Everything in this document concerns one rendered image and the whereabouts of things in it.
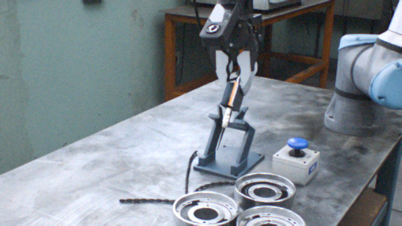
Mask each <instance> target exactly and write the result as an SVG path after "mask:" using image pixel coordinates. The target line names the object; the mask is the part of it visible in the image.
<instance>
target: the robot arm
mask: <svg viewBox="0 0 402 226"><path fill-rule="evenodd" d="M259 22H260V35H259ZM254 25H257V31H255V28H254ZM255 36H257V42H260V41H261V40H263V37H262V16H261V14H254V9H253V0H218V2H217V4H216V5H215V8H214V10H213V11H212V13H211V15H210V17H209V19H208V20H207V21H206V23H205V25H204V27H203V28H202V30H201V32H200V38H201V40H202V43H203V46H209V47H210V56H211V59H212V63H213V65H214V69H215V70H216V73H217V76H218V78H219V80H220V82H221V84H222V86H223V88H224V89H225V86H226V84H227V82H230V80H229V77H230V75H231V72H232V69H233V61H232V60H231V55H230V54H229V47H237V49H238V50H242V49H243V47H244V51H243V52H242V53H241V54H240V55H239V56H238V57H237V62H238V64H239V66H240V68H241V73H240V78H241V86H240V88H241V92H242V94H243V96H246V95H247V93H248V92H249V89H250V87H251V84H252V80H253V77H254V75H255V73H256V72H257V64H256V59H257V57H258V43H257V42H256V40H255ZM384 107H386V108H388V109H392V110H402V0H400V2H399V4H398V7H397V9H396V12H395V14H394V16H393V19H392V21H391V23H390V27H389V29H388V30H387V31H386V32H384V33H382V34H380V35H345V36H344V37H343V38H342V39H341V42H340V48H339V60H338V65H337V76H336V83H335V92H334V96H333V97H332V100H331V102H330V104H329V106H328V108H327V110H326V112H325V118H324V124H325V126H326V127H327V128H329V129H330V130H332V131H335V132H338V133H340V134H345V135H348V136H356V137H373V136H378V135H381V134H383V133H385V128H386V113H385V109H384Z"/></svg>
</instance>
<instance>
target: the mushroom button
mask: <svg viewBox="0 0 402 226"><path fill-rule="evenodd" d="M287 146H288V147H289V148H292V149H294V153H296V154H299V153H300V150H302V149H306V148H307V147H308V141H307V140H306V139H303V138H300V137H293V138H291V139H289V140H288V141H287Z"/></svg>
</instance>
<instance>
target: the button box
mask: <svg viewBox="0 0 402 226"><path fill-rule="evenodd" d="M319 159H320V153H319V152H316V151H312V150H309V149H302V150H300V153H299V154H296V153H294V149H292V148H289V147H288V146H287V145H286V146H285V147H284V148H282V149H281V150H280V151H278V152H277V153H276V154H275V155H274V156H273V164H272V173H271V174H275V175H280V176H282V177H285V178H287V179H288V180H290V181H291V182H292V183H294V184H297V185H301V186H305V185H306V184H307V183H308V182H309V181H310V180H311V179H312V178H313V177H314V176H315V175H316V174H317V173H318V165H319Z"/></svg>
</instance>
